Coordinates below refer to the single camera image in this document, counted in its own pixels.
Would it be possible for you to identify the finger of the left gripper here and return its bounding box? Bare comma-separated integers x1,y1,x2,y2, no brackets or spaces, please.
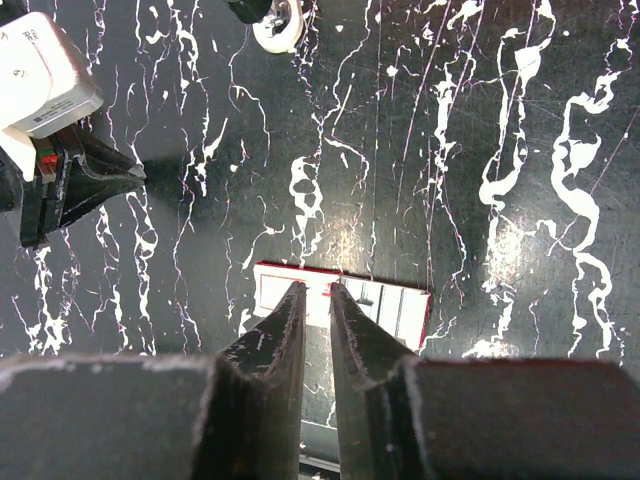
58,125,146,227

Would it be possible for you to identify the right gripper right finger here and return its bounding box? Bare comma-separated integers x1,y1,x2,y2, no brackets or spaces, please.
330,283,639,479

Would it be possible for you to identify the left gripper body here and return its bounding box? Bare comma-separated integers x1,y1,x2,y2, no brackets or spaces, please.
1,134,68,248

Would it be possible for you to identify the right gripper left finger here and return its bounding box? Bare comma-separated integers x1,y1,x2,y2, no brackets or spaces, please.
1,282,306,479

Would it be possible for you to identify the red white staple box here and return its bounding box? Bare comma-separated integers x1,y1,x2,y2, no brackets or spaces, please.
253,262,431,352

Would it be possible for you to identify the staple remover tool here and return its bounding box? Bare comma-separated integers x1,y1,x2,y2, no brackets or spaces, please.
224,0,305,54

